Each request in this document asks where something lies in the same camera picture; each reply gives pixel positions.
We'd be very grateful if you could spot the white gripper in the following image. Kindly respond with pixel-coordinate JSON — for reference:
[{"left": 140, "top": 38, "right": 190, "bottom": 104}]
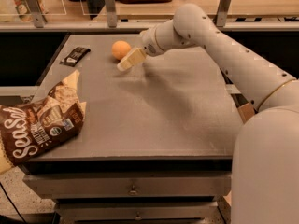
[{"left": 117, "top": 28, "right": 164, "bottom": 71}]

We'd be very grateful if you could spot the orange fruit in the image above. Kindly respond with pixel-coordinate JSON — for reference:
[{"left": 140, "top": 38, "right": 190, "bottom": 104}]
[{"left": 111, "top": 40, "right": 132, "bottom": 60}]

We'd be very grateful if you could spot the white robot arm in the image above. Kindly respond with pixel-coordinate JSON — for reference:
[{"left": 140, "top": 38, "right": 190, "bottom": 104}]
[{"left": 118, "top": 4, "right": 299, "bottom": 224}]

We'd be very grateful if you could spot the brown sea salt chip bag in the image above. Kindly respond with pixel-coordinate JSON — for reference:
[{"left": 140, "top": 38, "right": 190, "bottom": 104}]
[{"left": 0, "top": 71, "right": 86, "bottom": 174}]

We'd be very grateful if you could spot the colourful snack bag behind glass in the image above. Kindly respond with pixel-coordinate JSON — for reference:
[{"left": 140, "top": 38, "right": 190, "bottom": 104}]
[{"left": 0, "top": 0, "right": 48, "bottom": 22}]

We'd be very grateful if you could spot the black snack bar wrapper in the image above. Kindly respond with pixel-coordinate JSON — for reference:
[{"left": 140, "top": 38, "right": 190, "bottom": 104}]
[{"left": 60, "top": 47, "right": 91, "bottom": 67}]

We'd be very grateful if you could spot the grey metal drawer cabinet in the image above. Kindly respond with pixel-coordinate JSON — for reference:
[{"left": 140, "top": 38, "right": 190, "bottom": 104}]
[{"left": 23, "top": 35, "right": 242, "bottom": 224}]

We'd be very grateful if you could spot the cardboard box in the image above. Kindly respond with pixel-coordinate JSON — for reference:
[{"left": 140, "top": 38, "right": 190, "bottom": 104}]
[{"left": 237, "top": 103, "right": 255, "bottom": 123}]

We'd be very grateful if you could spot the middle metal bracket post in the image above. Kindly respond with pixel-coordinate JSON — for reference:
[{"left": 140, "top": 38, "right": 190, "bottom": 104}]
[{"left": 105, "top": 0, "right": 118, "bottom": 28}]

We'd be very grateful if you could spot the metal bracket post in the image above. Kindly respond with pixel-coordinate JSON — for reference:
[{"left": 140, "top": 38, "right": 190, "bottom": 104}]
[
  {"left": 214, "top": 0, "right": 232, "bottom": 27},
  {"left": 105, "top": 0, "right": 118, "bottom": 28},
  {"left": 26, "top": 0, "right": 46, "bottom": 28}
]

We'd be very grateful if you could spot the right metal bracket post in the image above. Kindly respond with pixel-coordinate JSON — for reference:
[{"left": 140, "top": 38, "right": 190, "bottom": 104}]
[{"left": 214, "top": 0, "right": 232, "bottom": 27}]

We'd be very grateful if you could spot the left metal bracket post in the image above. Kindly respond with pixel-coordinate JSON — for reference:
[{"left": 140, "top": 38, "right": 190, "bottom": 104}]
[{"left": 26, "top": 0, "right": 46, "bottom": 28}]

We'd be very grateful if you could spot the black floor cable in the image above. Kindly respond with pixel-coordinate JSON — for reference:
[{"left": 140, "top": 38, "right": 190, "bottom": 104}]
[{"left": 0, "top": 181, "right": 28, "bottom": 224}]

